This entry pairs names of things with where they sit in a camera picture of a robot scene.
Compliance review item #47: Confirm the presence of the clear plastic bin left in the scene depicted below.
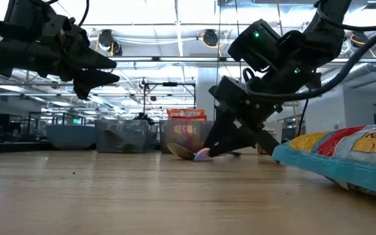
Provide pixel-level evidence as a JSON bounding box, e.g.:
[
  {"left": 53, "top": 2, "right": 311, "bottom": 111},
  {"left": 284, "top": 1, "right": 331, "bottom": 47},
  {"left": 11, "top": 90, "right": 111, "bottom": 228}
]
[{"left": 95, "top": 118, "right": 149, "bottom": 153}]

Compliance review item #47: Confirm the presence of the blue bowl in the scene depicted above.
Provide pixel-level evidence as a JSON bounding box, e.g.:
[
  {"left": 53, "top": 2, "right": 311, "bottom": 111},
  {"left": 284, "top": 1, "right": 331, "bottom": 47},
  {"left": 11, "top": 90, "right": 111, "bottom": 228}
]
[{"left": 46, "top": 125, "right": 97, "bottom": 150}]

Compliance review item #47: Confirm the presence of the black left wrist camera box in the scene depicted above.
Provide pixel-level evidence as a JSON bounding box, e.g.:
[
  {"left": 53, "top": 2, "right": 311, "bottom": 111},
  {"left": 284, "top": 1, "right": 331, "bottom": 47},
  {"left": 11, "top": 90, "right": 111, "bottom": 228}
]
[{"left": 4, "top": 0, "right": 57, "bottom": 32}]

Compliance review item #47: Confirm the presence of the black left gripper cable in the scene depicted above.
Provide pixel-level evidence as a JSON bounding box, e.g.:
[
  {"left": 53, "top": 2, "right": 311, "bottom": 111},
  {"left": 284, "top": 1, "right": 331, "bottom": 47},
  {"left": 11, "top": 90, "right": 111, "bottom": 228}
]
[{"left": 76, "top": 0, "right": 90, "bottom": 27}]

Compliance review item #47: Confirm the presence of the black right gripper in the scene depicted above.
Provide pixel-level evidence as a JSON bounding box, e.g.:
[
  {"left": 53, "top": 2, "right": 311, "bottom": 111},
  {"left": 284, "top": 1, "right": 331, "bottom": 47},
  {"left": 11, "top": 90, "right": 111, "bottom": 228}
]
[{"left": 204, "top": 61, "right": 322, "bottom": 157}]

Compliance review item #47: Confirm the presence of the green-handled iridescent spoon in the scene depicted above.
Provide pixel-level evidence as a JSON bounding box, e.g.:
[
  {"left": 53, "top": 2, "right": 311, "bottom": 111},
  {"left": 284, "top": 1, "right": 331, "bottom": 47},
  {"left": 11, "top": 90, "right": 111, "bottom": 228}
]
[{"left": 193, "top": 147, "right": 213, "bottom": 163}]

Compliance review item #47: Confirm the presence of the black aluminium table frame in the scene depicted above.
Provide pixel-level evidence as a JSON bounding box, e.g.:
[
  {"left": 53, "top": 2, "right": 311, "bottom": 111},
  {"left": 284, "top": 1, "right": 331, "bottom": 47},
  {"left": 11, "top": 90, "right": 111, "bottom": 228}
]
[{"left": 0, "top": 140, "right": 48, "bottom": 155}]

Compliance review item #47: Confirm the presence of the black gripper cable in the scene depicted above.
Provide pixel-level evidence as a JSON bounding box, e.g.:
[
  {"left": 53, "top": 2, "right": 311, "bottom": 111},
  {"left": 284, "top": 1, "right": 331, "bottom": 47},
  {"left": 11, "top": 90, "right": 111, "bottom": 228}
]
[
  {"left": 243, "top": 24, "right": 376, "bottom": 136},
  {"left": 76, "top": 0, "right": 90, "bottom": 27}
]

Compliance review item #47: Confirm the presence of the black ceiling cable reel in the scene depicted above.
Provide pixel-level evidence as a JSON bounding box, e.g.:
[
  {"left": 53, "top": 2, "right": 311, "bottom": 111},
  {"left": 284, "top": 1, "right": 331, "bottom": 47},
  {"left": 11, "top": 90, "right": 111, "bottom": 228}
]
[
  {"left": 351, "top": 31, "right": 370, "bottom": 49},
  {"left": 202, "top": 28, "right": 220, "bottom": 47},
  {"left": 98, "top": 28, "right": 123, "bottom": 56}
]

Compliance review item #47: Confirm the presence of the white square column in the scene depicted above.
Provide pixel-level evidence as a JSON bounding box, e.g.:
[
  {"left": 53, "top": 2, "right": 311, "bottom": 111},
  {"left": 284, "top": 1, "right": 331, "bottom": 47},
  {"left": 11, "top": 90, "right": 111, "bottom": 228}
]
[{"left": 196, "top": 67, "right": 223, "bottom": 136}]

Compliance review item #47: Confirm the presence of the orange-handled spoon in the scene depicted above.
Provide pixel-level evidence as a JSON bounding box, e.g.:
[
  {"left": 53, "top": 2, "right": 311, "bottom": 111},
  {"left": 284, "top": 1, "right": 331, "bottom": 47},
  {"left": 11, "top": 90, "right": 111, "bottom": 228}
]
[{"left": 167, "top": 142, "right": 196, "bottom": 161}]

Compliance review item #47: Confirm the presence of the orange ramen packet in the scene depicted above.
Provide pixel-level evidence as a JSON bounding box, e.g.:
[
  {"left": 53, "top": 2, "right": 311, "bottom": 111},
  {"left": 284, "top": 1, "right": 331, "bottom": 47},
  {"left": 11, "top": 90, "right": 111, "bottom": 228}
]
[{"left": 166, "top": 108, "right": 207, "bottom": 118}]

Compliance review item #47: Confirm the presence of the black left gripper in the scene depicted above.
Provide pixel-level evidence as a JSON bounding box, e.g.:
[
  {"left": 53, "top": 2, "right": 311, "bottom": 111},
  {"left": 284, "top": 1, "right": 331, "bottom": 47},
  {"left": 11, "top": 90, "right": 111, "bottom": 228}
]
[{"left": 0, "top": 16, "right": 121, "bottom": 101}]

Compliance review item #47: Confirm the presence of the grey plastic bin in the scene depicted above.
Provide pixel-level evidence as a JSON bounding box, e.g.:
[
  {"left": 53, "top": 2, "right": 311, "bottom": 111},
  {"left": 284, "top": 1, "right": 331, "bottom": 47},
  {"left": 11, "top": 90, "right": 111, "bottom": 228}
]
[{"left": 159, "top": 119, "right": 213, "bottom": 154}]

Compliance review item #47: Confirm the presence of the black gantry frame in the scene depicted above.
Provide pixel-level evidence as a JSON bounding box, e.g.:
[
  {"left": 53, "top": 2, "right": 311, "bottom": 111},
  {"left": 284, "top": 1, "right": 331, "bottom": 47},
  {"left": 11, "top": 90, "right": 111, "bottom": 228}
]
[{"left": 142, "top": 81, "right": 197, "bottom": 125}]

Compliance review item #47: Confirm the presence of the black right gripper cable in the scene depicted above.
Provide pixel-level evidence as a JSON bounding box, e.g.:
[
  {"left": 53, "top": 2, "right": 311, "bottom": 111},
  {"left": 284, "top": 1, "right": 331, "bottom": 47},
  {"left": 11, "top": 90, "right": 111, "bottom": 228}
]
[{"left": 243, "top": 24, "right": 376, "bottom": 136}]

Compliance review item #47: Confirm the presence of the blue-edged ramen packet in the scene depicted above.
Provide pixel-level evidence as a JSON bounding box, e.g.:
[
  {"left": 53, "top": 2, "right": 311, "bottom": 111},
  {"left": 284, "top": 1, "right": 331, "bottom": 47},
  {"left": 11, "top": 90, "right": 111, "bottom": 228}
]
[{"left": 272, "top": 122, "right": 376, "bottom": 198}]

